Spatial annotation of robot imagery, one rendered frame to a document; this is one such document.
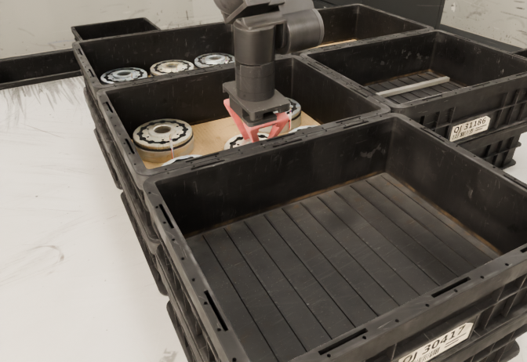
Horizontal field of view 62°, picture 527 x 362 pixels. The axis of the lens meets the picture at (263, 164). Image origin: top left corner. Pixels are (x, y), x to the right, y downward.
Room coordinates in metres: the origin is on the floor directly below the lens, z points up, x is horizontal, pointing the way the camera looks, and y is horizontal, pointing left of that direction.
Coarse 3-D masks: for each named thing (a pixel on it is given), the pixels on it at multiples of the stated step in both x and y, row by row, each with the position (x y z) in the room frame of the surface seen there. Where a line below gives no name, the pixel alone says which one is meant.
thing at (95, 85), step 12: (204, 24) 1.10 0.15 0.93; (216, 24) 1.10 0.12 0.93; (228, 24) 1.12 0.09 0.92; (120, 36) 1.00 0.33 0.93; (132, 36) 1.00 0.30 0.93; (84, 60) 0.83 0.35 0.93; (84, 72) 0.80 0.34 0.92; (180, 72) 0.77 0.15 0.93; (96, 84) 0.71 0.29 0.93; (108, 84) 0.71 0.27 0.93; (120, 84) 0.71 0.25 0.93; (96, 96) 0.70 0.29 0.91
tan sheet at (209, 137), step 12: (216, 120) 0.77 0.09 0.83; (228, 120) 0.77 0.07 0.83; (312, 120) 0.77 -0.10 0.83; (204, 132) 0.72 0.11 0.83; (216, 132) 0.72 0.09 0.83; (228, 132) 0.72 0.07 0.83; (240, 132) 0.72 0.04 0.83; (288, 132) 0.72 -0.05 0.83; (204, 144) 0.68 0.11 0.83; (216, 144) 0.68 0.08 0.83
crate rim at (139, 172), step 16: (304, 64) 0.82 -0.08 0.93; (160, 80) 0.73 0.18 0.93; (176, 80) 0.74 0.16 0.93; (336, 80) 0.73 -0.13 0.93; (368, 96) 0.66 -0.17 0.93; (384, 112) 0.60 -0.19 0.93; (112, 128) 0.56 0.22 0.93; (320, 128) 0.55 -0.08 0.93; (128, 144) 0.53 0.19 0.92; (256, 144) 0.51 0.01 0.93; (128, 160) 0.47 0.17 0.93; (192, 160) 0.47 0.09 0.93; (208, 160) 0.47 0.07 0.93; (144, 176) 0.43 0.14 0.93
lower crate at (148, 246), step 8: (112, 160) 0.65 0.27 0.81; (120, 176) 0.59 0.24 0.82; (128, 192) 0.55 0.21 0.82; (128, 200) 0.56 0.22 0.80; (128, 208) 0.64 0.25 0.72; (136, 216) 0.50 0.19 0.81; (136, 224) 0.58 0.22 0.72; (136, 232) 0.57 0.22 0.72; (144, 232) 0.46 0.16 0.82; (144, 240) 0.50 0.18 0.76; (152, 240) 0.44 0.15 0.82; (144, 248) 0.53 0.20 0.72; (152, 248) 0.44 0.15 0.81; (152, 256) 0.47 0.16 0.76; (152, 264) 0.49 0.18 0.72; (152, 272) 0.48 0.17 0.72; (160, 280) 0.46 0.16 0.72; (160, 288) 0.45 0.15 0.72
